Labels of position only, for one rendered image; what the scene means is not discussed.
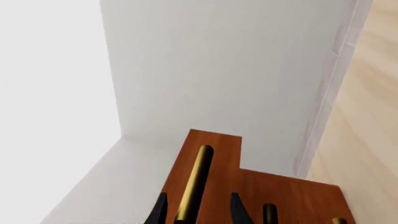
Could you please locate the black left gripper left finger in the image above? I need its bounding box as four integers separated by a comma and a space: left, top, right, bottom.
144, 192, 169, 224

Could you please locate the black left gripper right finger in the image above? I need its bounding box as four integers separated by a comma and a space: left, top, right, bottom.
229, 192, 259, 224

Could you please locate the red-brown wooden cabinet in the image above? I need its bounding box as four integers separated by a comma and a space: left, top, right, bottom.
238, 168, 356, 224

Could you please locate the long brass drawer handle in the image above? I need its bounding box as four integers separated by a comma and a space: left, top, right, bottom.
173, 144, 215, 222

